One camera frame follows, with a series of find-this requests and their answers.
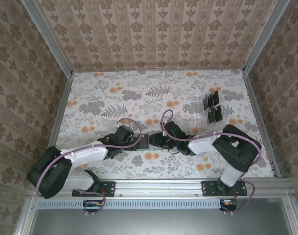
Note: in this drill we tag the grey-green rectangular block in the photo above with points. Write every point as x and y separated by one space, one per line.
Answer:
144 142

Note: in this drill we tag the black battery holder rack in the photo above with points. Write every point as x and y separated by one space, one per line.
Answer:
200 115

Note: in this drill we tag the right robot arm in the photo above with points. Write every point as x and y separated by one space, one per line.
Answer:
203 145

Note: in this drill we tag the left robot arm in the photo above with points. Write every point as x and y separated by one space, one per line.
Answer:
90 153

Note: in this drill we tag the black credit card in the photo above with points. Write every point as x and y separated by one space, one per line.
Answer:
206 102
213 114
210 100
218 112
209 117
215 97

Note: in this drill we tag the grey metal panel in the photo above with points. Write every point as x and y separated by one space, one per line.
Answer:
158 221

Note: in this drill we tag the aluminium mounting rail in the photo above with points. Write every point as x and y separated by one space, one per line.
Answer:
158 187

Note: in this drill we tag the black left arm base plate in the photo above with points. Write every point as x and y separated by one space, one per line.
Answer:
109 188

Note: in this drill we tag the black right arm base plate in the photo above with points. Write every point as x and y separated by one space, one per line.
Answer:
207 188

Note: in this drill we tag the aluminium table side rail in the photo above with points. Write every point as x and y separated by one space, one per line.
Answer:
63 110
259 117

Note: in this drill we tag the aluminium frame post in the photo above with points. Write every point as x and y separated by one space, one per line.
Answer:
264 36
48 36

